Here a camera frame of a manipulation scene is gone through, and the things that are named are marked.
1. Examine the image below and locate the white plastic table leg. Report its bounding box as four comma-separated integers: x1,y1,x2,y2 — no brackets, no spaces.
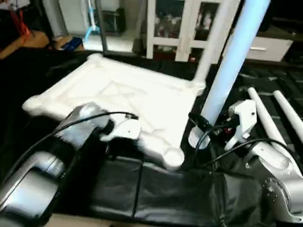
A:
188,0,271,150
273,90,303,139
247,87,287,145
191,0,242,88

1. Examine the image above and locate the white plastic table top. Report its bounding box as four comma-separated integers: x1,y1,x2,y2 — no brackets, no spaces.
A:
21,53,207,171

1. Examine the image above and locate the black work mat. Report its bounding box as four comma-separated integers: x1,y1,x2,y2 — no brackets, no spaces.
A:
0,45,303,225

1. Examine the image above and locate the white drawer unit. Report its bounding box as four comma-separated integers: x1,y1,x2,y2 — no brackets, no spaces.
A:
246,35,294,63

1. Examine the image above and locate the white glass door cabinet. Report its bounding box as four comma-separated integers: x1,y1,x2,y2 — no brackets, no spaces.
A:
145,0,229,63

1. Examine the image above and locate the dark equipment rack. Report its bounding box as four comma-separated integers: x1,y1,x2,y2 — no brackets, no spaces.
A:
107,7,127,35

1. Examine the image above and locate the grey metal pole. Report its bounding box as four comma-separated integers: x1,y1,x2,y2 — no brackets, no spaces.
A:
95,0,109,52

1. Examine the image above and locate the light blue plastic item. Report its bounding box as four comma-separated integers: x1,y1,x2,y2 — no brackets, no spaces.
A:
84,0,101,41

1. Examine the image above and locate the blue flat box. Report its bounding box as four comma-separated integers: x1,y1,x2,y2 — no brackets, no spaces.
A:
61,37,86,51

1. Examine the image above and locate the brown wooden board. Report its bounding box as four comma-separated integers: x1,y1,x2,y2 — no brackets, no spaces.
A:
0,30,53,60

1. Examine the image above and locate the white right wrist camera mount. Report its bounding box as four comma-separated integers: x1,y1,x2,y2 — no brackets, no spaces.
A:
224,99,258,152

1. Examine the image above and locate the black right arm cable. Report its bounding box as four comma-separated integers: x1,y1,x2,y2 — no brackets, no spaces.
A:
191,122,268,181

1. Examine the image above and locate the red wire bundle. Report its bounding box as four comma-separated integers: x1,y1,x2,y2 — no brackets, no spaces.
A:
12,7,32,41

